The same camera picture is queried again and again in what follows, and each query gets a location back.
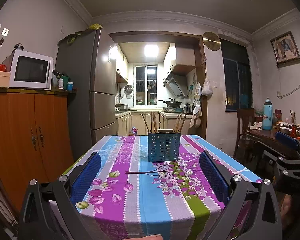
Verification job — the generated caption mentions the colourful floral tablecloth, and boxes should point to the colourful floral tablecloth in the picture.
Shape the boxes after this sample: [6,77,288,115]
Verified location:
[70,135,261,239]

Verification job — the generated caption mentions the cluttered wooden side table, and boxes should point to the cluttered wooden side table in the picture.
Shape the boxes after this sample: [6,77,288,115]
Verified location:
[247,129,300,160]

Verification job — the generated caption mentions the wooden chopstick three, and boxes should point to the wooden chopstick three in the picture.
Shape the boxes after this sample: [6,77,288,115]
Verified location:
[151,112,155,133]

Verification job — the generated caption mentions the steel electric kettle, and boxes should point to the steel electric kettle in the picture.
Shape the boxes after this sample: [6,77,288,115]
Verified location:
[184,103,192,114]

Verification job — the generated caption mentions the wooden chopstick six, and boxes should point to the wooden chopstick six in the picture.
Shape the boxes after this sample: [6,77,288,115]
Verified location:
[154,112,160,132]

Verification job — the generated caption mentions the range hood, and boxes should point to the range hood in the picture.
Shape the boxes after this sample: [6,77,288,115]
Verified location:
[164,74,189,98]

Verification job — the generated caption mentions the dark wooden chair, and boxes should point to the dark wooden chair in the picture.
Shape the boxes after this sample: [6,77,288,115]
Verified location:
[233,109,255,164]

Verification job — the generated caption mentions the kitchen window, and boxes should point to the kitchen window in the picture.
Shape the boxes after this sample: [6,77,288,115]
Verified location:
[134,65,158,106]

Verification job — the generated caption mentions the white microwave oven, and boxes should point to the white microwave oven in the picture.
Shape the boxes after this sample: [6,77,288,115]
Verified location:
[2,50,54,90]

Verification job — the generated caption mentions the blue perforated utensil holder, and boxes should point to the blue perforated utensil holder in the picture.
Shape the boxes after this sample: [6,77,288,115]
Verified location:
[148,129,181,163]

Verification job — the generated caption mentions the white plastic bag hanging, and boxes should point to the white plastic bag hanging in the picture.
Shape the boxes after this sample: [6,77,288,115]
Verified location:
[201,77,213,96]

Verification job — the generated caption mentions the brown refrigerator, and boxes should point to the brown refrigerator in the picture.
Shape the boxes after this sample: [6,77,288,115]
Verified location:
[55,28,116,159]

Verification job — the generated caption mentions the dark room window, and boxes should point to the dark room window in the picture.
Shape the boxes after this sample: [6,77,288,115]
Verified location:
[221,39,253,112]

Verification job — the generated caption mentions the black wok on stove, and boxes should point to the black wok on stove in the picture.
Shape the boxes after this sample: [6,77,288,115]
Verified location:
[158,99,181,108]

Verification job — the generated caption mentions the gold round wall clock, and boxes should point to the gold round wall clock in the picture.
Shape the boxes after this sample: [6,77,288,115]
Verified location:
[203,31,221,51]

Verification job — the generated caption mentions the beige kitchen base cabinets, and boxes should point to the beige kitchen base cabinets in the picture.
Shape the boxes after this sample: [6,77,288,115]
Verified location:
[115,110,181,136]

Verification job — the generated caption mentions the wooden chopstick two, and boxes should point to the wooden chopstick two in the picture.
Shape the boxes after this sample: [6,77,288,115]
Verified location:
[173,115,180,133]

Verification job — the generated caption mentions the wooden chopstick seven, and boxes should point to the wooden chopstick seven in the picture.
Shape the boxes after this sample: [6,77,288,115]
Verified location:
[178,114,187,133]

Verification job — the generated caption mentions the light blue thermos bottle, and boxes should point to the light blue thermos bottle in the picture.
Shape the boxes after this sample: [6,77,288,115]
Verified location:
[262,98,273,131]

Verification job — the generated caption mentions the blue lidded cup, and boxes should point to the blue lidded cup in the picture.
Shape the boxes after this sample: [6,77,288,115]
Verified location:
[66,81,74,91]

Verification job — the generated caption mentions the orange wooden cabinet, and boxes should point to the orange wooden cabinet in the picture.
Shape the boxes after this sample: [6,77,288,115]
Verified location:
[0,88,74,213]

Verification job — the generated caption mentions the person's right hand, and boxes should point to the person's right hand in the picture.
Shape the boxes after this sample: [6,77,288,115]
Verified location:
[280,194,300,229]

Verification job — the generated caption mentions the hanging kitchen towel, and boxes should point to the hanging kitchen towel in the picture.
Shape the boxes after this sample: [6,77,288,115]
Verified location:
[190,101,202,128]

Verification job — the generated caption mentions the wooden chopstick four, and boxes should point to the wooden chopstick four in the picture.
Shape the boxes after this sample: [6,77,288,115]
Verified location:
[174,113,183,133]

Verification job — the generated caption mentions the person's left hand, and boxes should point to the person's left hand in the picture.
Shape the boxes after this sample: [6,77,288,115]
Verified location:
[124,235,163,240]

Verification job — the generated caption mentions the framed elephant picture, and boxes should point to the framed elephant picture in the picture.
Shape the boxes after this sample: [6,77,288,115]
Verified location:
[270,31,300,68]

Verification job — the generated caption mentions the white medicine bottle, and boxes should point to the white medicine bottle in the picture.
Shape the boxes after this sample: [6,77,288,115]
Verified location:
[58,78,64,89]

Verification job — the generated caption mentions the alarm clock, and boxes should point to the alarm clock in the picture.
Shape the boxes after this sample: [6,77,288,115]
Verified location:
[14,43,24,51]

